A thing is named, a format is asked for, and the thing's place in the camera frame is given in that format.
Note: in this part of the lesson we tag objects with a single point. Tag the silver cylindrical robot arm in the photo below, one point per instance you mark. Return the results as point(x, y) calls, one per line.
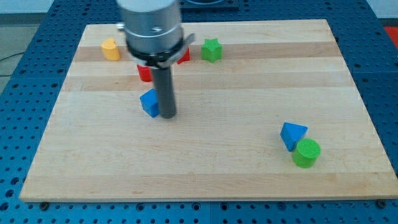
point(154, 32)

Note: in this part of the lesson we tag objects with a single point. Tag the red star block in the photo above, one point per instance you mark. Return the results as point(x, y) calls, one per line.
point(185, 57)

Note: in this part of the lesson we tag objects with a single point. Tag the green star block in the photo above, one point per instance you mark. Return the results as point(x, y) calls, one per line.
point(211, 50)

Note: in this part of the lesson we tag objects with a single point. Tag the red circle block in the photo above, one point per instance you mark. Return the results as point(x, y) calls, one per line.
point(144, 73)

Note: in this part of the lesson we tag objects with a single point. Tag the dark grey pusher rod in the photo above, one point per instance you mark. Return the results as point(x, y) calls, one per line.
point(163, 84)

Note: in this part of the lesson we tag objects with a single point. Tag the blue cube block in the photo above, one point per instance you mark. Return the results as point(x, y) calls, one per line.
point(149, 103)

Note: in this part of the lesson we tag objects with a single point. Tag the light wooden board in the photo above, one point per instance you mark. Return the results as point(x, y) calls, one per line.
point(224, 143)

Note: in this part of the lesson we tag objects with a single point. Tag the blue triangle block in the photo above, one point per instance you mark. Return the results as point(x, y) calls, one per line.
point(291, 133)

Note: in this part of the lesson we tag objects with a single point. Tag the yellow heart block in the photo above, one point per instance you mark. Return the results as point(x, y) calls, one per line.
point(110, 49)

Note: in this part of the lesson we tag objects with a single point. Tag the green cylinder block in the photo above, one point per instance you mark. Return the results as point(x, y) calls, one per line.
point(306, 153)

